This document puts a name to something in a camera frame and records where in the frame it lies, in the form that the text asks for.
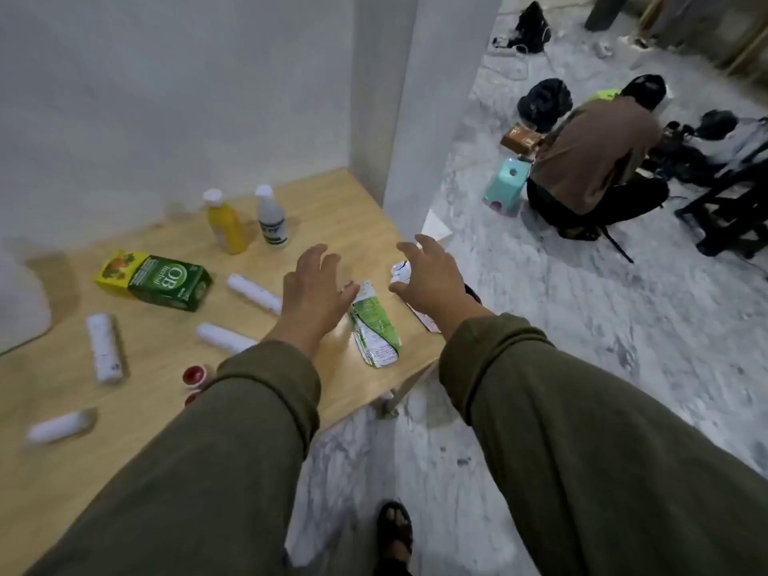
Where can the person's left hand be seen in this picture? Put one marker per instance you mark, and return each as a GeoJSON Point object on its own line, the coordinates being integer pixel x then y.
{"type": "Point", "coordinates": [312, 293]}

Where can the person's right hand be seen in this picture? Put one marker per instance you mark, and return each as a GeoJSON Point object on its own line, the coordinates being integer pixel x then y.
{"type": "Point", "coordinates": [438, 287]}

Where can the clear bag of cotton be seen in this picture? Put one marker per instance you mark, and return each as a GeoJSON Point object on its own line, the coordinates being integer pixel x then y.
{"type": "Point", "coordinates": [399, 271]}

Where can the long white bandage roll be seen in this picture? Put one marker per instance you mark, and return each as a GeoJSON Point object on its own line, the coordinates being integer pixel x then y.
{"type": "Point", "coordinates": [222, 337]}
{"type": "Point", "coordinates": [254, 292]}
{"type": "Point", "coordinates": [105, 347]}

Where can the green white sachet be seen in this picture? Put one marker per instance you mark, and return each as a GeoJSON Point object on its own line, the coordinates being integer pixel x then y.
{"type": "Point", "coordinates": [375, 329]}

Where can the white bottle green label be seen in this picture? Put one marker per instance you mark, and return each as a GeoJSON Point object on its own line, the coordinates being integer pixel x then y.
{"type": "Point", "coordinates": [272, 218]}

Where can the yellow liquid bottle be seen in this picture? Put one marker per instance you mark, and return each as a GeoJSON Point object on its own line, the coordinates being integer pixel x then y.
{"type": "Point", "coordinates": [228, 227]}

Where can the red tape roll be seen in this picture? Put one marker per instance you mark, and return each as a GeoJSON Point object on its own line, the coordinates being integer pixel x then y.
{"type": "Point", "coordinates": [191, 399]}
{"type": "Point", "coordinates": [195, 376]}

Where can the green medicine box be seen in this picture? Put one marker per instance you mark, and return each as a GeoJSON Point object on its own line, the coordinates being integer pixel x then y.
{"type": "Point", "coordinates": [168, 281]}

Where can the short white bandage roll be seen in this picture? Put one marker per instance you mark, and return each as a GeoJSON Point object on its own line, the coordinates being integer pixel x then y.
{"type": "Point", "coordinates": [60, 425]}

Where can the white first aid box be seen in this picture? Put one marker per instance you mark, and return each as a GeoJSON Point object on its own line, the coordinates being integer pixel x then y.
{"type": "Point", "coordinates": [18, 305]}

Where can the person's right forearm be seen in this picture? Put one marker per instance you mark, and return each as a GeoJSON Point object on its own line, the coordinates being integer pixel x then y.
{"type": "Point", "coordinates": [600, 473]}

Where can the person's left forearm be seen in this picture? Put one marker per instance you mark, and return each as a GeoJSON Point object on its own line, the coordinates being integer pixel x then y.
{"type": "Point", "coordinates": [180, 473]}

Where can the person's right black sandal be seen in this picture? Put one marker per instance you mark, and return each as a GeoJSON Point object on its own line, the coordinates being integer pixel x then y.
{"type": "Point", "coordinates": [384, 515]}

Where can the white paper sheet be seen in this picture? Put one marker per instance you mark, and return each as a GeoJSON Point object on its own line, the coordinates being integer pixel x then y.
{"type": "Point", "coordinates": [435, 229]}

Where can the teal plastic stool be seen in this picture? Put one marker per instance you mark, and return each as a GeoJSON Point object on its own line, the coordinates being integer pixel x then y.
{"type": "Point", "coordinates": [507, 185]}

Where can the wooden table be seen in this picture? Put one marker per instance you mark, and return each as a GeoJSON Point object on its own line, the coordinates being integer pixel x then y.
{"type": "Point", "coordinates": [162, 347]}

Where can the brown cardboard box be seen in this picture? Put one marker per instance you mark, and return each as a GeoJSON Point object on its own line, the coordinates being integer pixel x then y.
{"type": "Point", "coordinates": [521, 137]}

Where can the black folding chair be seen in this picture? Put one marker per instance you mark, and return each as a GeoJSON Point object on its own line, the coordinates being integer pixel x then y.
{"type": "Point", "coordinates": [732, 197]}

